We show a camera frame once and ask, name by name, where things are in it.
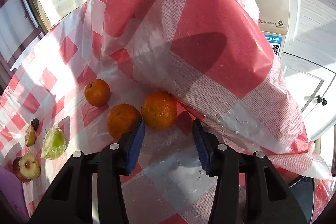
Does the dark water chestnut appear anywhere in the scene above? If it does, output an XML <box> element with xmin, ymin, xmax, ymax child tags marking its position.
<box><xmin>30</xmin><ymin>118</ymin><xmax>39</xmax><ymax>131</ymax></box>

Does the red white checkered tablecloth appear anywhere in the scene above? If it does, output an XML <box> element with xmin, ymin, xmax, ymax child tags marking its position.
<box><xmin>1</xmin><ymin>0</ymin><xmax>333</xmax><ymax>223</ymax></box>

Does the purple storage box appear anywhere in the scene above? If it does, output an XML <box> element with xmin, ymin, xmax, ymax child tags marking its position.
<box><xmin>1</xmin><ymin>167</ymin><xmax>29</xmax><ymax>223</ymax></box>

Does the cut apple half small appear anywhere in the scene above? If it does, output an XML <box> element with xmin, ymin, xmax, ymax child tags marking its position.
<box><xmin>25</xmin><ymin>125</ymin><xmax>36</xmax><ymax>147</ymax></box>

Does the small orange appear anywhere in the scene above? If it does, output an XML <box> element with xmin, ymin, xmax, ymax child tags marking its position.
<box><xmin>84</xmin><ymin>79</ymin><xmax>110</xmax><ymax>107</ymax></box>

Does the white cabinet door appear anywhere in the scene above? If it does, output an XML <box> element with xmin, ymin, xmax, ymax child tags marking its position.
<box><xmin>280</xmin><ymin>52</ymin><xmax>335</xmax><ymax>140</ymax></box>

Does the green fruit half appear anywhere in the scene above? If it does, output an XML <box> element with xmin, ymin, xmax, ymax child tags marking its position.
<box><xmin>41</xmin><ymin>126</ymin><xmax>66</xmax><ymax>160</ymax></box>

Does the cut pear half with seeds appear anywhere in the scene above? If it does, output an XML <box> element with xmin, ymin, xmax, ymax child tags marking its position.
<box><xmin>13</xmin><ymin>153</ymin><xmax>41</xmax><ymax>183</ymax></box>

